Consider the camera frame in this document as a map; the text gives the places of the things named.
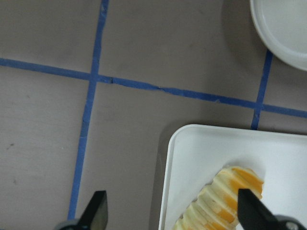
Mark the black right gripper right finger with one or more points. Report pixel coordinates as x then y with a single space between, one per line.
252 213

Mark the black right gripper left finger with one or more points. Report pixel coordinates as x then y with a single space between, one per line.
94 216

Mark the yellow croissant bread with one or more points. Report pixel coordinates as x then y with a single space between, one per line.
215 207

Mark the cream round plate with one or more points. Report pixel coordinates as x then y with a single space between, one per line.
282 26

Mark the white rectangular tray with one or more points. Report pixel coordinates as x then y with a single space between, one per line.
207 165

